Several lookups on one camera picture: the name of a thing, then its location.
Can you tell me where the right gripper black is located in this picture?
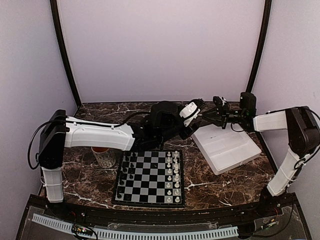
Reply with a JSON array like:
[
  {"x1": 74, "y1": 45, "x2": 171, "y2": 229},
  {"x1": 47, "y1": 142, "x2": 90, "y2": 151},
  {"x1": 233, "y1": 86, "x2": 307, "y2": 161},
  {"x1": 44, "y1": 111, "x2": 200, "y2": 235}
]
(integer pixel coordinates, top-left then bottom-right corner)
[{"x1": 202, "y1": 102, "x2": 246, "y2": 130}]

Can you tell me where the white plastic tray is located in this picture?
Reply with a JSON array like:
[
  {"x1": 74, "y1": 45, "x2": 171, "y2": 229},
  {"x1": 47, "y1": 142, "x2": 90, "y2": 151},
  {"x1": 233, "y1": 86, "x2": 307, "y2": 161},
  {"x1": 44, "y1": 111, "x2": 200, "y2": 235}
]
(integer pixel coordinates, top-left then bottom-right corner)
[{"x1": 192, "y1": 124, "x2": 262, "y2": 175}]

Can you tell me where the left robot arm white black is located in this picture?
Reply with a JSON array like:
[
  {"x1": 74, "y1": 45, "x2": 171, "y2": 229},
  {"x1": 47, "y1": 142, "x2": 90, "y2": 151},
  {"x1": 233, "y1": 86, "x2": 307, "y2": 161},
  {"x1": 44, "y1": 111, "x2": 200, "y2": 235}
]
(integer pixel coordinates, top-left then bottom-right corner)
[{"x1": 35, "y1": 98, "x2": 204, "y2": 218}]

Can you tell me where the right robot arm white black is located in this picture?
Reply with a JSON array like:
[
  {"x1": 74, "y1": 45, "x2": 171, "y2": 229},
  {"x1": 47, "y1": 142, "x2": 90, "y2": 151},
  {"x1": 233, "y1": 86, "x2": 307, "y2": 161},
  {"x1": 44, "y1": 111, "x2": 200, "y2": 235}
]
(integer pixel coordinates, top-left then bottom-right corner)
[{"x1": 202, "y1": 92, "x2": 320, "y2": 197}]

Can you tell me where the white chess pieces row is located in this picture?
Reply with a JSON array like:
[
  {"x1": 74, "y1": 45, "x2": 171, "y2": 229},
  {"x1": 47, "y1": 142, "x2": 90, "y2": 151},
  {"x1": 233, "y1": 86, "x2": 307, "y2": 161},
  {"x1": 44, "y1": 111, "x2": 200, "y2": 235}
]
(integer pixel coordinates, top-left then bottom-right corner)
[{"x1": 164, "y1": 150, "x2": 182, "y2": 205}]

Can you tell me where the black silver chess board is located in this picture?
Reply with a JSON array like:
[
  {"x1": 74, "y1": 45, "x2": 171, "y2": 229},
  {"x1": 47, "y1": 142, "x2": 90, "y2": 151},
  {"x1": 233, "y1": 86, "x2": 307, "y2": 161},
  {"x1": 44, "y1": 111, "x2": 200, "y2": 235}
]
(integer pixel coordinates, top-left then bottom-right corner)
[{"x1": 112, "y1": 150, "x2": 185, "y2": 208}]

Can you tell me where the patterned mug orange inside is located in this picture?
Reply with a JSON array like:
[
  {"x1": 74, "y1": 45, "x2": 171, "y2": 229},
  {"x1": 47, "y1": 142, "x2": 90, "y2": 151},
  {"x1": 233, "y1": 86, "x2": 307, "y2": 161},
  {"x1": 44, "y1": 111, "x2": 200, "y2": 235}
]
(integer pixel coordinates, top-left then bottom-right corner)
[{"x1": 91, "y1": 147, "x2": 116, "y2": 169}]

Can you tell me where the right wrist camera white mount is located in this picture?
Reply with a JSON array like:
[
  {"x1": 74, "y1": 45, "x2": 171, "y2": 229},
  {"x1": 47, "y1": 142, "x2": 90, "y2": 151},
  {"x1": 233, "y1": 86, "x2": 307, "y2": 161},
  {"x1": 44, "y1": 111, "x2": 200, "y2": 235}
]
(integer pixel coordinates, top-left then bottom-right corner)
[{"x1": 212, "y1": 96, "x2": 230, "y2": 115}]

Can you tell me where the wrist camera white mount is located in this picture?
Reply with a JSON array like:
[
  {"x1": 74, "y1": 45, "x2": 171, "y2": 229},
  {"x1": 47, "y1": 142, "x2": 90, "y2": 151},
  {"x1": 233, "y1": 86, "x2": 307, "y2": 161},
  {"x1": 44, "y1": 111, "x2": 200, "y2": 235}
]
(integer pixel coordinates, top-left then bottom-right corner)
[
  {"x1": 212, "y1": 96, "x2": 230, "y2": 115},
  {"x1": 179, "y1": 98, "x2": 205, "y2": 127}
]

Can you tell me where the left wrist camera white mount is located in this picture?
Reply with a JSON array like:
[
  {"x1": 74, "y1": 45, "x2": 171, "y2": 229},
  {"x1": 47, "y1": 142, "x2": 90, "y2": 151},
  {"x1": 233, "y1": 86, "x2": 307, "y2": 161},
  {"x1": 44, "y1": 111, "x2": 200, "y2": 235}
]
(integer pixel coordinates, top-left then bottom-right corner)
[{"x1": 179, "y1": 98, "x2": 205, "y2": 127}]

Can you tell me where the black aluminium front rail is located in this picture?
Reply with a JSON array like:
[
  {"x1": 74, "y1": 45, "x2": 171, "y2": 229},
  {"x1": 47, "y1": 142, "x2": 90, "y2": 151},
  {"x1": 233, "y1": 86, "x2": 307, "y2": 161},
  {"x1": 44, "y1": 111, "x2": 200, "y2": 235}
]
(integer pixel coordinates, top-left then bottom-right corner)
[{"x1": 26, "y1": 193, "x2": 297, "y2": 234}]

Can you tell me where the right black frame post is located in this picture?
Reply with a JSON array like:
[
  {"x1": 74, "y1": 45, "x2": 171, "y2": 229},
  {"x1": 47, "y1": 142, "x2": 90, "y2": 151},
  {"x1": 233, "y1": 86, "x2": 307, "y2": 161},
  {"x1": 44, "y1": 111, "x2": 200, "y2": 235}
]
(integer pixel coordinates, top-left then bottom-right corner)
[{"x1": 245, "y1": 0, "x2": 272, "y2": 93}]

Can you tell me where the black frame post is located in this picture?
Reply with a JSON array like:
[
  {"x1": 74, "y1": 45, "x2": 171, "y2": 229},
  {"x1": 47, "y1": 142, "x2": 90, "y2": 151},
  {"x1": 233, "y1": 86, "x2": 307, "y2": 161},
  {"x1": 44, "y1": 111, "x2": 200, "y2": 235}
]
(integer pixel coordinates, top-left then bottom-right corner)
[
  {"x1": 245, "y1": 0, "x2": 272, "y2": 93},
  {"x1": 49, "y1": 0, "x2": 82, "y2": 108}
]

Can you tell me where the left black frame post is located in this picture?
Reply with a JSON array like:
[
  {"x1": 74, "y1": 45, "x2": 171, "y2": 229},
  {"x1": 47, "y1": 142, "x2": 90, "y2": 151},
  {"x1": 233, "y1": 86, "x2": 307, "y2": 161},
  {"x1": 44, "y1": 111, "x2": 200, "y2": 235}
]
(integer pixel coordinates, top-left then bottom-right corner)
[{"x1": 49, "y1": 0, "x2": 82, "y2": 108}]

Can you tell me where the white slotted cable duct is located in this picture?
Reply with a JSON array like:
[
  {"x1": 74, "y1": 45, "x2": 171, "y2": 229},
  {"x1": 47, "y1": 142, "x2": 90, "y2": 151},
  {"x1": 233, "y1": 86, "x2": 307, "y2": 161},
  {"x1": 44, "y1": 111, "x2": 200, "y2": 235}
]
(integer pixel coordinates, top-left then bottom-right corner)
[{"x1": 31, "y1": 213, "x2": 239, "y2": 240}]

